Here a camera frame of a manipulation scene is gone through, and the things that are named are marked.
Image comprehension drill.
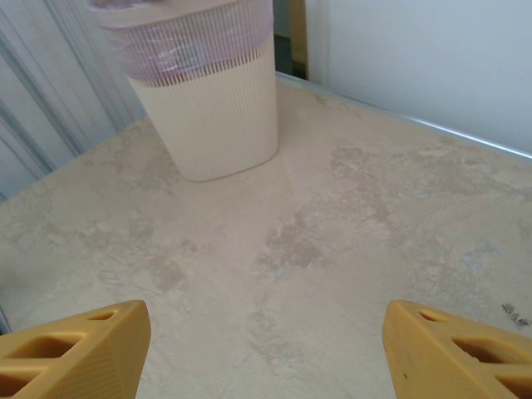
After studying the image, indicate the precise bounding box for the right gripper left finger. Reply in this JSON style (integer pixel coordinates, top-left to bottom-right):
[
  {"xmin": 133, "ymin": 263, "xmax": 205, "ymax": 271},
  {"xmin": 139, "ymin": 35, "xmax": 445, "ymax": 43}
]
[{"xmin": 0, "ymin": 299, "xmax": 151, "ymax": 399}]

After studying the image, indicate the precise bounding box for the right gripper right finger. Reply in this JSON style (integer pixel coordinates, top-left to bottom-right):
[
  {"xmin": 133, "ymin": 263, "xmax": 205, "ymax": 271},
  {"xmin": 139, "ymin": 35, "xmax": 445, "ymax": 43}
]
[{"xmin": 382, "ymin": 299, "xmax": 532, "ymax": 399}]

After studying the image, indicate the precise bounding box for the beige ribbed plastic bin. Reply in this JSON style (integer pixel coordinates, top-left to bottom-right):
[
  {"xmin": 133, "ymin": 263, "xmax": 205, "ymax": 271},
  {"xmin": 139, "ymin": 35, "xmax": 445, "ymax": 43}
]
[{"xmin": 127, "ymin": 35, "xmax": 279, "ymax": 183}]

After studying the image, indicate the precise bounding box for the beige bin with pink liner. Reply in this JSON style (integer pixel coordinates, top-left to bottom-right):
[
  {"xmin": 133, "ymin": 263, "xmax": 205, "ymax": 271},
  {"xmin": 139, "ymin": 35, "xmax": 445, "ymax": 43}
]
[{"xmin": 86, "ymin": 0, "xmax": 275, "ymax": 88}]

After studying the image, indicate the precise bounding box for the brown wooden door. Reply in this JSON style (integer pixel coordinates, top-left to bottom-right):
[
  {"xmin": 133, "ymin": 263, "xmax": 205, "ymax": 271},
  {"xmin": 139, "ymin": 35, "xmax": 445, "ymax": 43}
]
[{"xmin": 288, "ymin": 0, "xmax": 309, "ymax": 81}]

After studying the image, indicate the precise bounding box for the aluminium table end rail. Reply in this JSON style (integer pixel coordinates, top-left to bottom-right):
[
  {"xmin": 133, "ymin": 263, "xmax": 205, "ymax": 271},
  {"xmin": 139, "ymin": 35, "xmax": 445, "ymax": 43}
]
[{"xmin": 273, "ymin": 70, "xmax": 532, "ymax": 160}]

